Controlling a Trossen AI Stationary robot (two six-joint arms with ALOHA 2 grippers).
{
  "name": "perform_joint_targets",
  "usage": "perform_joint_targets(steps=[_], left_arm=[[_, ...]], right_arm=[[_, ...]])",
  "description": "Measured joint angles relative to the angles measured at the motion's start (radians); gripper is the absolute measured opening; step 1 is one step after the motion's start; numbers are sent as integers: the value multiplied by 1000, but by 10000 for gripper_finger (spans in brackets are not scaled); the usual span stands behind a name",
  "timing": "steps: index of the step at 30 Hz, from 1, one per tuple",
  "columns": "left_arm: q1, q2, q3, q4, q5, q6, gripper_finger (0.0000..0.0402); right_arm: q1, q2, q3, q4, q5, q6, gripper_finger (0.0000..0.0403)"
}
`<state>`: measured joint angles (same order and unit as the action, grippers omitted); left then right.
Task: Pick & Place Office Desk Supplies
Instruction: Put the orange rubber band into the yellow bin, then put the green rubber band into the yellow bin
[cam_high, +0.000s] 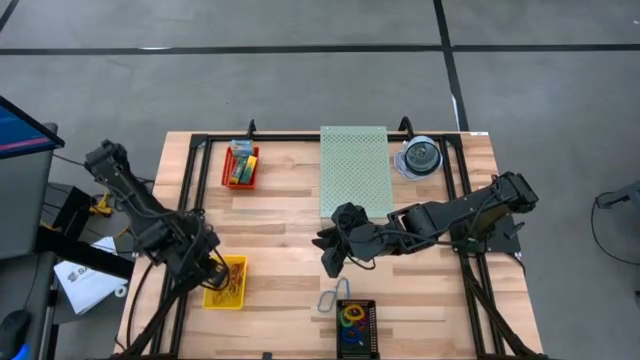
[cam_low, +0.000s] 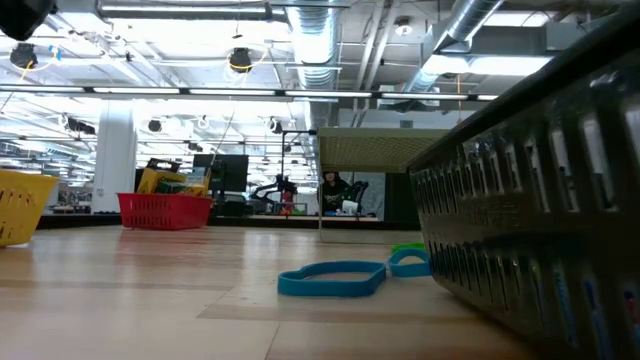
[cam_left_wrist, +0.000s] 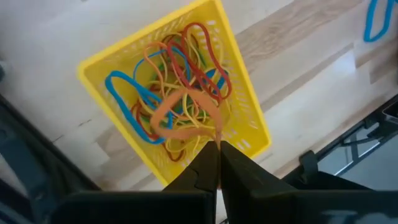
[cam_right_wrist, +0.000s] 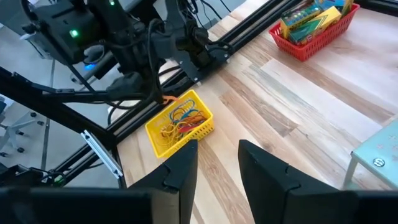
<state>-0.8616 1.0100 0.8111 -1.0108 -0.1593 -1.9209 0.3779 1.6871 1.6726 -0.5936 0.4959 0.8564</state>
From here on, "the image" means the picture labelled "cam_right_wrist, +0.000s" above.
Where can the blue rubber band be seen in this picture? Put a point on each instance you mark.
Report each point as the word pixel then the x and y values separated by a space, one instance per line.
pixel 186 103

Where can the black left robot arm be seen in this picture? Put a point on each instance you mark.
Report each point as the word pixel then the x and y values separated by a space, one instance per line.
pixel 71 37

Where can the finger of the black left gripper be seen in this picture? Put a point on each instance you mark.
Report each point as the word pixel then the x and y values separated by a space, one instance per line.
pixel 157 90
pixel 124 85

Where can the yellow plastic bin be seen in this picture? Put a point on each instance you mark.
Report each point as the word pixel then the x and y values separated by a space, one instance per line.
pixel 152 130

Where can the yellow rubber band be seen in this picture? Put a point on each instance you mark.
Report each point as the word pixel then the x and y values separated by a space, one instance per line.
pixel 166 135

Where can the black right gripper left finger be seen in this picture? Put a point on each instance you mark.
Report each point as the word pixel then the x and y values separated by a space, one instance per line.
pixel 180 174

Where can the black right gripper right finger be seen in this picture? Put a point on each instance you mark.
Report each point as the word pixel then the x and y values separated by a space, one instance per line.
pixel 264 180

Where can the white chair base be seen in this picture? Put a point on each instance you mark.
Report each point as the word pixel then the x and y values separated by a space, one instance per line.
pixel 14 129

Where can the green perforated metal riser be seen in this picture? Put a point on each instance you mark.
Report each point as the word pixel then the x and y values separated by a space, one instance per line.
pixel 376 152

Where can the black computer mouse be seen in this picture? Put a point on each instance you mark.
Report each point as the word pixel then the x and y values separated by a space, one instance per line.
pixel 93 53

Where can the red plastic basket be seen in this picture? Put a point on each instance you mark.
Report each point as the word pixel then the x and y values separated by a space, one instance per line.
pixel 311 49

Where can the yellow green crayon box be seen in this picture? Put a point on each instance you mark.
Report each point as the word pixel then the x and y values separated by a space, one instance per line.
pixel 318 25
pixel 298 15

